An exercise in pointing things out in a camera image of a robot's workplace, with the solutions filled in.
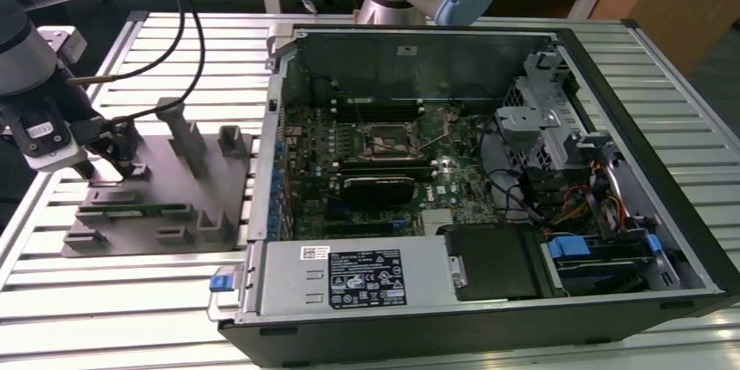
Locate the silver metal disk bay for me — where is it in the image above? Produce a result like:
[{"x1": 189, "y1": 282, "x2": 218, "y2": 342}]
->
[{"x1": 493, "y1": 51, "x2": 586, "y2": 172}]

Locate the green RAM stick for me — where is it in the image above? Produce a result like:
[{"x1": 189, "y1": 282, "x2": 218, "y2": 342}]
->
[{"x1": 98, "y1": 204, "x2": 190, "y2": 218}]

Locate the wire locking lever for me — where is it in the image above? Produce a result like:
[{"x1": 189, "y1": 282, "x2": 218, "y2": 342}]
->
[{"x1": 419, "y1": 129, "x2": 451, "y2": 150}]

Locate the blue case latch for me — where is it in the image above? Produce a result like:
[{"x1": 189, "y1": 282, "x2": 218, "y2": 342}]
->
[{"x1": 207, "y1": 273, "x2": 239, "y2": 294}]

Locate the black camera cable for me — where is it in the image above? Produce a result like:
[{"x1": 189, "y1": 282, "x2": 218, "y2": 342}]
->
[{"x1": 109, "y1": 0, "x2": 203, "y2": 125}]

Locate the orange yellow wire bundle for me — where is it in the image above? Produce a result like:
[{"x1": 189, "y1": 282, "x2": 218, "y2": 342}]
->
[{"x1": 542, "y1": 160, "x2": 630, "y2": 232}]

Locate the metal socket cover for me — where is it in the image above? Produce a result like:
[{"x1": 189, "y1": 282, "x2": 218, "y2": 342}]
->
[{"x1": 419, "y1": 103, "x2": 465, "y2": 150}]

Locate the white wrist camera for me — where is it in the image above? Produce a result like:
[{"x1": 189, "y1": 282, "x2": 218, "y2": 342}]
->
[{"x1": 10, "y1": 110, "x2": 89, "y2": 172}]

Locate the green motherboard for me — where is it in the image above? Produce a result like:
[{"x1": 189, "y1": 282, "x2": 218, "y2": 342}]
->
[{"x1": 275, "y1": 99, "x2": 513, "y2": 242}]

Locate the black cable brass ferrule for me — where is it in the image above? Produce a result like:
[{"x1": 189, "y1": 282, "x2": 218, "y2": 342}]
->
[{"x1": 65, "y1": 0, "x2": 189, "y2": 86}]

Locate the hard disk in blue carrier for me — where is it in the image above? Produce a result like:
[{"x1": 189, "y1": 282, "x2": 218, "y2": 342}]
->
[{"x1": 542, "y1": 233, "x2": 666, "y2": 300}]

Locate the wooden cabinet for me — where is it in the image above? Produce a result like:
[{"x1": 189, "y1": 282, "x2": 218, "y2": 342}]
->
[{"x1": 587, "y1": 0, "x2": 740, "y2": 75}]

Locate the silver power supply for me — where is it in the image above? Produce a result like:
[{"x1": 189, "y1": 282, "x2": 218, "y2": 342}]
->
[{"x1": 253, "y1": 237, "x2": 458, "y2": 318}]

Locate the black PC case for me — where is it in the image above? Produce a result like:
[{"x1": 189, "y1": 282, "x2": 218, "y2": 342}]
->
[{"x1": 215, "y1": 23, "x2": 740, "y2": 369}]

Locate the silver chipset heatsink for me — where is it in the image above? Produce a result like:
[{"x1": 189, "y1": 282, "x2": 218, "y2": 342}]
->
[{"x1": 422, "y1": 208, "x2": 458, "y2": 237}]

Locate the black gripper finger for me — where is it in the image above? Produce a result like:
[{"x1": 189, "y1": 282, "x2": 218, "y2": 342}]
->
[
  {"x1": 98, "y1": 121, "x2": 146, "y2": 180},
  {"x1": 71, "y1": 153, "x2": 98, "y2": 182}
]

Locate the black graphics card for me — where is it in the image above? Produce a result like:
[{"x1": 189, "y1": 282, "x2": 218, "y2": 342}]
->
[{"x1": 338, "y1": 174, "x2": 415, "y2": 207}]

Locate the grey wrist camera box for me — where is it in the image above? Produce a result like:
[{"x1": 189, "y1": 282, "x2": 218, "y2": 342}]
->
[{"x1": 34, "y1": 26, "x2": 89, "y2": 64}]

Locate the black expansion slot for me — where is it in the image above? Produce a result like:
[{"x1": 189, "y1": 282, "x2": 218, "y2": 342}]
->
[{"x1": 322, "y1": 221, "x2": 394, "y2": 235}]

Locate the grey parts rack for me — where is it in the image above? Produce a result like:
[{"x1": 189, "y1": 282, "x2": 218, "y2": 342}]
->
[{"x1": 59, "y1": 96, "x2": 259, "y2": 258}]

